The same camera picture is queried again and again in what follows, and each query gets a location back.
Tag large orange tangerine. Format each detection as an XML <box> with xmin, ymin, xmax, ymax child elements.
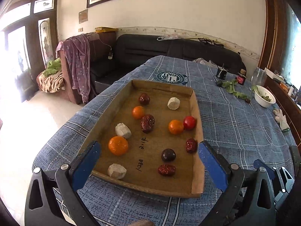
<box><xmin>108</xmin><ymin>136</ymin><xmax>128</xmax><ymax>156</ymax></box>

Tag dark purple plum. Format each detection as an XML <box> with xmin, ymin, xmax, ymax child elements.
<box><xmin>161</xmin><ymin>148</ymin><xmax>176</xmax><ymax>162</ymax></box>

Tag blue plaid tablecloth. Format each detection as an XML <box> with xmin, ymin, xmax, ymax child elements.
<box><xmin>33</xmin><ymin>56</ymin><xmax>295</xmax><ymax>225</ymax></box>

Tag white knit work glove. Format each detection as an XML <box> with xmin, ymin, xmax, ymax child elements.
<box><xmin>273</xmin><ymin>108</ymin><xmax>290</xmax><ymax>132</ymax></box>

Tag red tomato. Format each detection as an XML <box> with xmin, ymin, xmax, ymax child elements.
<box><xmin>183</xmin><ymin>116</ymin><xmax>197</xmax><ymax>131</ymax></box>

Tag white plastic bowl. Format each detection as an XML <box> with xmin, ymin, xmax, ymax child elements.
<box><xmin>254</xmin><ymin>85</ymin><xmax>276</xmax><ymax>108</ymax></box>

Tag brown cardboard tray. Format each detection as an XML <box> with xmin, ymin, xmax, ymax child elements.
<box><xmin>80</xmin><ymin>80</ymin><xmax>204</xmax><ymax>198</ymax></box>

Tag green leafy vegetable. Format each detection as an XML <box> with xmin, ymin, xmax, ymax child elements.
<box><xmin>216</xmin><ymin>80</ymin><xmax>251</xmax><ymax>104</ymax></box>

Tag clear glass jar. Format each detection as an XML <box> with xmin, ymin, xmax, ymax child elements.
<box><xmin>250</xmin><ymin>67</ymin><xmax>267</xmax><ymax>91</ymax></box>

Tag dark red jujube date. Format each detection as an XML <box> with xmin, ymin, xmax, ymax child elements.
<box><xmin>138</xmin><ymin>93</ymin><xmax>151</xmax><ymax>106</ymax></box>

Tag brown patterned blanket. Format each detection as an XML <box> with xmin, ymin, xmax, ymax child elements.
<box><xmin>36</xmin><ymin>71</ymin><xmax>66</xmax><ymax>93</ymax></box>

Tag red labelled jar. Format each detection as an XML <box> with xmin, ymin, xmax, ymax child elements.
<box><xmin>236</xmin><ymin>69</ymin><xmax>246</xmax><ymax>85</ymax></box>

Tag small black device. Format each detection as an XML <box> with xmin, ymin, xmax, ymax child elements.
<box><xmin>216</xmin><ymin>64</ymin><xmax>228</xmax><ymax>80</ymax></box>

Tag green cloth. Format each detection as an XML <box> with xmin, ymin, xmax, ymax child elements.
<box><xmin>43</xmin><ymin>58</ymin><xmax>62</xmax><ymax>76</ymax></box>

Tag purple floral cloth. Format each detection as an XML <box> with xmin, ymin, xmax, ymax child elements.
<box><xmin>56</xmin><ymin>34</ymin><xmax>91</xmax><ymax>104</ymax></box>

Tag brown armchair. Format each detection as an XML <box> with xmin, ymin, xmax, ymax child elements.
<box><xmin>56</xmin><ymin>32</ymin><xmax>116</xmax><ymax>104</ymax></box>

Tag black leather sofa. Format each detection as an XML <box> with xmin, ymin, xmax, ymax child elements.
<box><xmin>90</xmin><ymin>33</ymin><xmax>246</xmax><ymax>93</ymax></box>

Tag wooden door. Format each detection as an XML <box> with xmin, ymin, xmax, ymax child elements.
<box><xmin>1</xmin><ymin>0</ymin><xmax>58</xmax><ymax>102</ymax></box>

